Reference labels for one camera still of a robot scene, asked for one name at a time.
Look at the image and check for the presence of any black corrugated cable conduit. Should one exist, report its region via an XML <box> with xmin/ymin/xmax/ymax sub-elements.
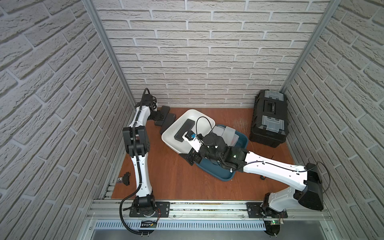
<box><xmin>119</xmin><ymin>87</ymin><xmax>151</xmax><ymax>236</ymax></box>

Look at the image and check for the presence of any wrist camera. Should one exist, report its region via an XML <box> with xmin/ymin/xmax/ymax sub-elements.
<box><xmin>142</xmin><ymin>94</ymin><xmax>157</xmax><ymax>110</ymax></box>
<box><xmin>183</xmin><ymin>130</ymin><xmax>203</xmax><ymax>153</ymax></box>

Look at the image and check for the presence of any clear pencil case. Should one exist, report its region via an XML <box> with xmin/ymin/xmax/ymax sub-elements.
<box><xmin>213</xmin><ymin>125</ymin><xmax>239</xmax><ymax>147</ymax></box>

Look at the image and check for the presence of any black pencil case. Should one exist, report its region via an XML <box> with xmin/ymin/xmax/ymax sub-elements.
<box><xmin>160</xmin><ymin>113</ymin><xmax>176</xmax><ymax>135</ymax></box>
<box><xmin>154</xmin><ymin>106</ymin><xmax>171</xmax><ymax>127</ymax></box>
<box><xmin>174</xmin><ymin>119</ymin><xmax>195</xmax><ymax>143</ymax></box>

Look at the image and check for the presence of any white plastic tray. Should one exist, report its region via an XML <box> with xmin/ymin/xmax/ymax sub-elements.
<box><xmin>162</xmin><ymin>109</ymin><xmax>216</xmax><ymax>154</ymax></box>

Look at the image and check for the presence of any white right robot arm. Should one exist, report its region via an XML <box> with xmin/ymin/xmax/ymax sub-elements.
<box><xmin>181</xmin><ymin>131</ymin><xmax>324</xmax><ymax>216</ymax></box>

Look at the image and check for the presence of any teal plastic tray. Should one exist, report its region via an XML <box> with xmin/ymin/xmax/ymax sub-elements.
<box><xmin>197</xmin><ymin>125</ymin><xmax>249</xmax><ymax>182</ymax></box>

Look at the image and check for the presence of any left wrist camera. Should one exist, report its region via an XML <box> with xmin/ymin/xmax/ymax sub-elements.
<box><xmin>142</xmin><ymin>94</ymin><xmax>157</xmax><ymax>110</ymax></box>

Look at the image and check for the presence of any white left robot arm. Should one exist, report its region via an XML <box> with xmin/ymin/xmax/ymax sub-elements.
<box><xmin>123</xmin><ymin>103</ymin><xmax>160</xmax><ymax>216</ymax></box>

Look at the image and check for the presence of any small black clamp part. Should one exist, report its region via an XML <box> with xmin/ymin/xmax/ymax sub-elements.
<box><xmin>117</xmin><ymin>172</ymin><xmax>131</xmax><ymax>186</ymax></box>

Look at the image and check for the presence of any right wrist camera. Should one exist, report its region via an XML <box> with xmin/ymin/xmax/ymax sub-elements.
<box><xmin>183</xmin><ymin>130</ymin><xmax>203</xmax><ymax>153</ymax></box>

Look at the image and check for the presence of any black plastic toolbox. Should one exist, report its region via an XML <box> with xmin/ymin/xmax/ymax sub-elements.
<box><xmin>249</xmin><ymin>90</ymin><xmax>289</xmax><ymax>148</ymax></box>

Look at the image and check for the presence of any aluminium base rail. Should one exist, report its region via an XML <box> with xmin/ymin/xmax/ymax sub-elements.
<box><xmin>86</xmin><ymin>200</ymin><xmax>332</xmax><ymax>221</ymax></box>

